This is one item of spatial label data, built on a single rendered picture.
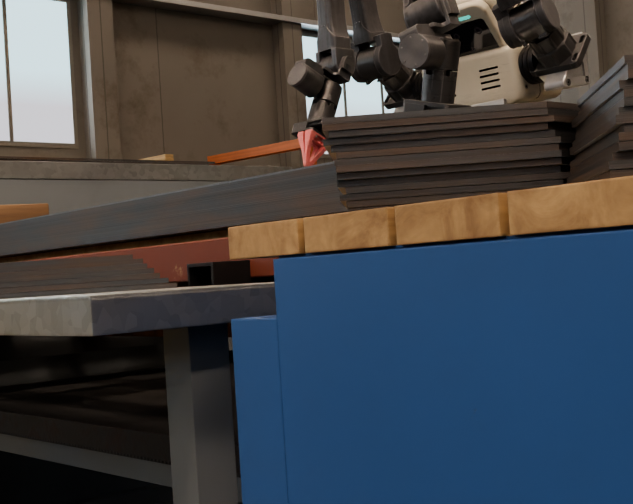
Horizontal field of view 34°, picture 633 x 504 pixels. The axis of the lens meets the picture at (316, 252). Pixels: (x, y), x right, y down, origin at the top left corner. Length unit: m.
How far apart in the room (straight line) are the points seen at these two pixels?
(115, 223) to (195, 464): 0.57
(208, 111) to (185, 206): 10.80
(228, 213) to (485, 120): 0.59
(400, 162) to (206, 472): 0.37
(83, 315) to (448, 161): 0.31
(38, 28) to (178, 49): 1.72
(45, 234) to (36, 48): 9.45
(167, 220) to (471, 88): 1.20
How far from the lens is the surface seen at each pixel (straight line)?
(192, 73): 12.01
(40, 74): 10.97
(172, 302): 0.82
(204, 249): 1.23
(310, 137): 2.26
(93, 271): 1.16
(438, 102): 1.77
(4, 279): 1.17
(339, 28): 2.37
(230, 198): 1.18
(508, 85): 2.30
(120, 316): 0.80
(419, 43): 1.71
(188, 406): 0.89
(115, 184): 2.55
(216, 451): 0.90
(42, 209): 1.99
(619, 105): 0.52
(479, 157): 0.64
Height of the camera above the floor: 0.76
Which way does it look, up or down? 1 degrees up
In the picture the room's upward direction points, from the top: 4 degrees counter-clockwise
